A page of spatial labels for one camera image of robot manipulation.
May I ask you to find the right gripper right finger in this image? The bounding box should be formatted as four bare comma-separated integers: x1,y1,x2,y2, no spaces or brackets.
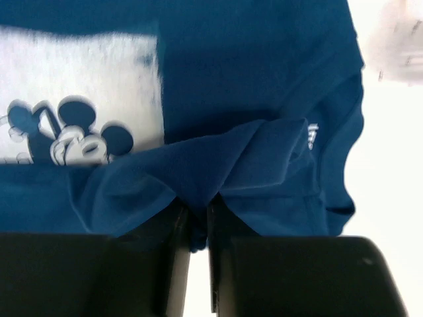
208,197,407,317

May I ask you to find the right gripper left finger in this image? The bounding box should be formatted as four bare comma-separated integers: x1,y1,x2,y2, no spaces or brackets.
1,200,190,317

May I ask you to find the blue mickey t-shirt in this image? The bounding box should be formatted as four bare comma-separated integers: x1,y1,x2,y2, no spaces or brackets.
1,1,364,251

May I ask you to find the white plastic basket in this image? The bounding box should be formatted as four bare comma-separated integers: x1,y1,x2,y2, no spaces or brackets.
366,1,422,86

